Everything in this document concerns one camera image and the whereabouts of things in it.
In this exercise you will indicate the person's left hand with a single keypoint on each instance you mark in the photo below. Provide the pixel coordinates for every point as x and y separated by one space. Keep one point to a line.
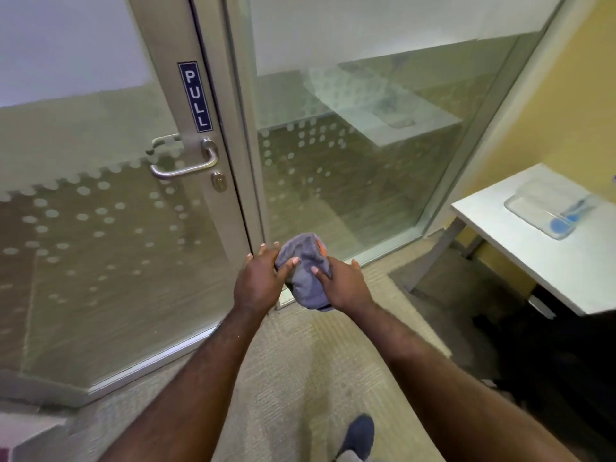
257 283

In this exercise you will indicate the person's left forearm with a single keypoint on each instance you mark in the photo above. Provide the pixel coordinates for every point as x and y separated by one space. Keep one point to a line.
192 394

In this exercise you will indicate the silver door handle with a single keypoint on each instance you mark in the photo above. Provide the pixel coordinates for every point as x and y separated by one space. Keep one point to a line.
163 138

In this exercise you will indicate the dark blue shoe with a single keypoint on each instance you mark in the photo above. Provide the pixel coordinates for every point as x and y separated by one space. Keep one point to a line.
358 433

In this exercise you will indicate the person's right hand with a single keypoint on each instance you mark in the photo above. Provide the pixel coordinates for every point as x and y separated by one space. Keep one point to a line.
346 288

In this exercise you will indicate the dotted glass partition panel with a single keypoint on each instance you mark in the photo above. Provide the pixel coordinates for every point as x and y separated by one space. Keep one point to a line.
361 187

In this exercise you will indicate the grey metal table leg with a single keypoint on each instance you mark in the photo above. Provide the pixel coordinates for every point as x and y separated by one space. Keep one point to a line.
474 247
433 254

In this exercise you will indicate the grey microfibre cloth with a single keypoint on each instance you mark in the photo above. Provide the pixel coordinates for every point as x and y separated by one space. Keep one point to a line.
303 283

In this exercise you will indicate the person's right forearm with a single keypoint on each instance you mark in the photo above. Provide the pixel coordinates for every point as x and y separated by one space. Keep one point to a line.
457 394

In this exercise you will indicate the aluminium framed glass door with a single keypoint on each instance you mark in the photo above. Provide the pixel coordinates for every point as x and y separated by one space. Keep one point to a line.
163 43

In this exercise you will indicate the blue PULL sign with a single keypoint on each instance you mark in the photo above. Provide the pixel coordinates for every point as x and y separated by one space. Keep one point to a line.
195 96

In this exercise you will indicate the blue spray bottle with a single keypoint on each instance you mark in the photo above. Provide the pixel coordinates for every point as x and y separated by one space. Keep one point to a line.
560 227

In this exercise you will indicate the clear plastic tray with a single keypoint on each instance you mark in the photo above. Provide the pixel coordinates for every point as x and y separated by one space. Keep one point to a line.
534 202

